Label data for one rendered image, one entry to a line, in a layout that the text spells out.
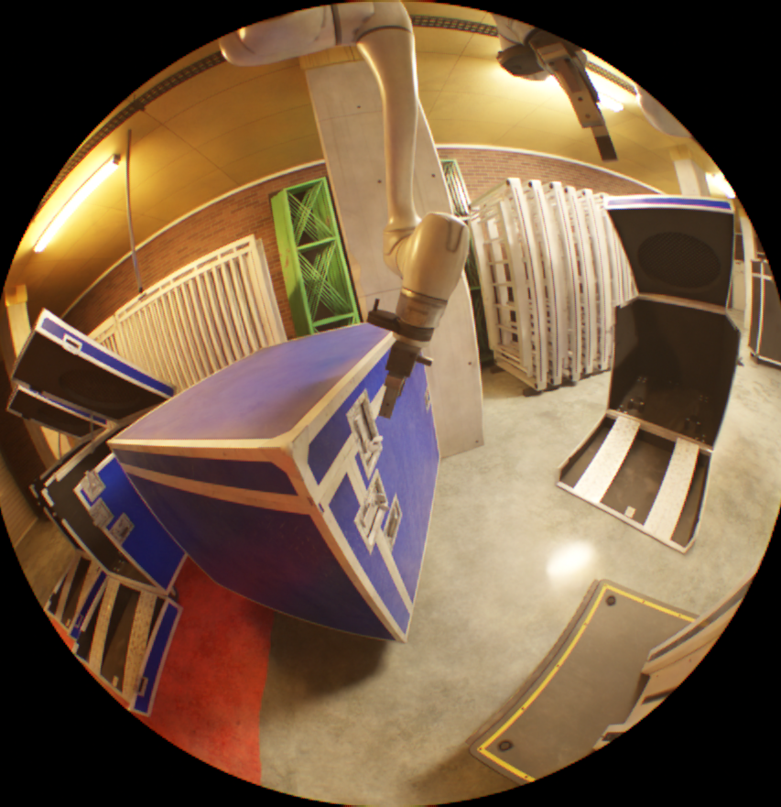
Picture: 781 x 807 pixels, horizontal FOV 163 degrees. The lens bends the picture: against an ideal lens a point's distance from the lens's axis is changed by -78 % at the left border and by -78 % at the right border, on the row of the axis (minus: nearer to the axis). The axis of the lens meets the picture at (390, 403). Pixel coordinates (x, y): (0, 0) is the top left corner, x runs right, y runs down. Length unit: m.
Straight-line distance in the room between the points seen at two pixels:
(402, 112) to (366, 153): 1.30
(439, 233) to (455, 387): 1.44
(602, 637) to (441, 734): 0.65
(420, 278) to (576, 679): 1.07
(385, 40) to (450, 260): 0.43
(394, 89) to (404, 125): 0.07
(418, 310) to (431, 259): 0.09
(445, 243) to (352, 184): 1.31
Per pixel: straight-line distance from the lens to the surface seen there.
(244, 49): 0.62
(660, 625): 1.13
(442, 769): 1.27
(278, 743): 1.45
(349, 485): 0.55
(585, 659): 0.99
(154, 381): 2.02
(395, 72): 0.56
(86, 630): 2.64
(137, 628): 2.07
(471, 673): 1.25
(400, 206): 0.62
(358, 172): 1.77
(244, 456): 0.47
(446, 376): 1.78
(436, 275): 0.47
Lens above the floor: 1.24
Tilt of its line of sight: 24 degrees down
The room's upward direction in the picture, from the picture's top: 14 degrees counter-clockwise
